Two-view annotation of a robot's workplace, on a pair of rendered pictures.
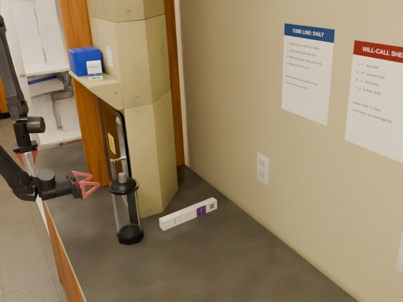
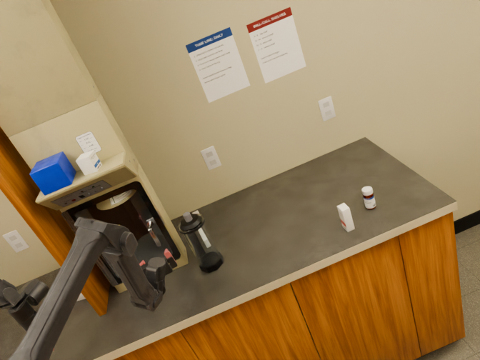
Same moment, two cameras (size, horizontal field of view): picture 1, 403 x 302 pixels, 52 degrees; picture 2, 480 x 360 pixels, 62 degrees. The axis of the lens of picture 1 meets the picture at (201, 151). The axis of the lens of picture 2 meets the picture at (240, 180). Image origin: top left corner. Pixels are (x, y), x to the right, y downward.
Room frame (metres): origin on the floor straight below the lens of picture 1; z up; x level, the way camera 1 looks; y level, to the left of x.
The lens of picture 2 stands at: (0.54, 1.35, 1.97)
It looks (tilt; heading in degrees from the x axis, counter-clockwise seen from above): 29 degrees down; 296
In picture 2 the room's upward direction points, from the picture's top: 22 degrees counter-clockwise
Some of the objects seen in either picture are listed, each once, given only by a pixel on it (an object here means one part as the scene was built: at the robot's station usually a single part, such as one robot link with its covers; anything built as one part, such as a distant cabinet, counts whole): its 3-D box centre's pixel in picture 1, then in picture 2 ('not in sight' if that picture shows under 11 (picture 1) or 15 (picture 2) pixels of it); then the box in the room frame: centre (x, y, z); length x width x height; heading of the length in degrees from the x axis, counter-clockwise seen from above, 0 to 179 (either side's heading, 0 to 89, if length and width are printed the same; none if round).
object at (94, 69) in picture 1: (95, 70); (88, 162); (1.52, 0.38, 1.54); 0.05 x 0.05 x 0.06; 13
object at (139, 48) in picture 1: (143, 113); (111, 193); (1.65, 0.23, 1.33); 0.32 x 0.25 x 0.77; 28
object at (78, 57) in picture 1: (85, 60); (53, 173); (1.63, 0.43, 1.56); 0.10 x 0.10 x 0.09; 28
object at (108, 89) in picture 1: (94, 88); (88, 186); (1.56, 0.40, 1.46); 0.32 x 0.11 x 0.10; 28
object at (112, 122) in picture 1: (116, 151); (126, 236); (1.59, 0.35, 1.19); 0.30 x 0.01 x 0.40; 27
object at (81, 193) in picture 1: (86, 186); (164, 258); (1.39, 0.44, 1.13); 0.09 x 0.07 x 0.07; 119
